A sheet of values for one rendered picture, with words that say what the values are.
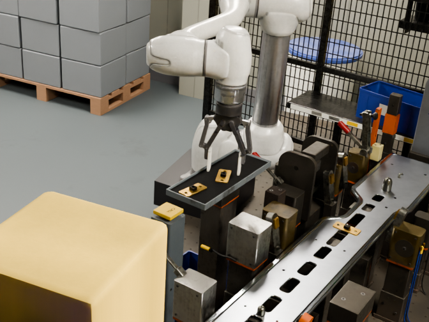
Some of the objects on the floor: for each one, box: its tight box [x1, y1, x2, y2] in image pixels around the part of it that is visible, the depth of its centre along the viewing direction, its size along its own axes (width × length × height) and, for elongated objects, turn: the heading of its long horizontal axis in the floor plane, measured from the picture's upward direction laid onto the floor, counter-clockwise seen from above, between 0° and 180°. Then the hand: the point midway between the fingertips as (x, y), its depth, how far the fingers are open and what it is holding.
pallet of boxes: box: [0, 0, 151, 116], centre depth 561 cm, size 117×78×120 cm
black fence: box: [202, 0, 429, 157], centre depth 311 cm, size 14×197×155 cm, turn 48°
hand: (224, 163), depth 198 cm, fingers open, 8 cm apart
